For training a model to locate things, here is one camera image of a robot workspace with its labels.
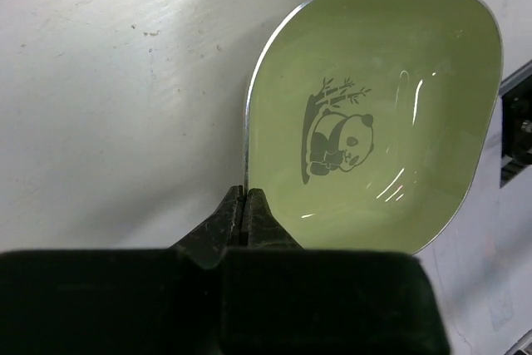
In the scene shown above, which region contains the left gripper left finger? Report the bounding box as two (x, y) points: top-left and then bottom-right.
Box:
(1, 186), (244, 354)

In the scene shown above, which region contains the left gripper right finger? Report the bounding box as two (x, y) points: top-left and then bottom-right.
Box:
(219, 189), (451, 354)

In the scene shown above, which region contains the green square panda plate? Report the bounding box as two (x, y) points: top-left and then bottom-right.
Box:
(244, 0), (503, 254)

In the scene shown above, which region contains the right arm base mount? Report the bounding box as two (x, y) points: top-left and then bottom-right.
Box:
(499, 61), (531, 187)

